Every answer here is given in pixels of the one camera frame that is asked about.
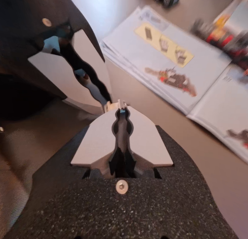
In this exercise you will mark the white lego bracket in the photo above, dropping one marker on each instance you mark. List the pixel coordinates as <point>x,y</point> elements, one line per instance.
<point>121,104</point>
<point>111,107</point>

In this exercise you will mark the closed instruction booklet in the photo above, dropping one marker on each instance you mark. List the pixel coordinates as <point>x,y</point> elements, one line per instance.
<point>238,10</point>

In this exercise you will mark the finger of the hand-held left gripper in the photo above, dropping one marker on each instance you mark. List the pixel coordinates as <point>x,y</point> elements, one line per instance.
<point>58,74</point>
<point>91,51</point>

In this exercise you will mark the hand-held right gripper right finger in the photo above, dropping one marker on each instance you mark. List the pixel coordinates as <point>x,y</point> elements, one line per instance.
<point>151,144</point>

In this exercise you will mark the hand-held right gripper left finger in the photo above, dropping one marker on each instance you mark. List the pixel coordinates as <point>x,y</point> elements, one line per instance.
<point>96,144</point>

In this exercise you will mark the red grey lego model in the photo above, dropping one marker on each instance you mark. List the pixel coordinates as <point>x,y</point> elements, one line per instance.
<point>222,39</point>

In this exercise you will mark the black padded cushion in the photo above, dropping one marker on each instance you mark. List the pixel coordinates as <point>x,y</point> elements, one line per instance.
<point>19,97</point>

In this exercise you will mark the open instruction booklet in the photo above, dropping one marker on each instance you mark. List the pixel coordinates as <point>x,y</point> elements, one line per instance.
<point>203,78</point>

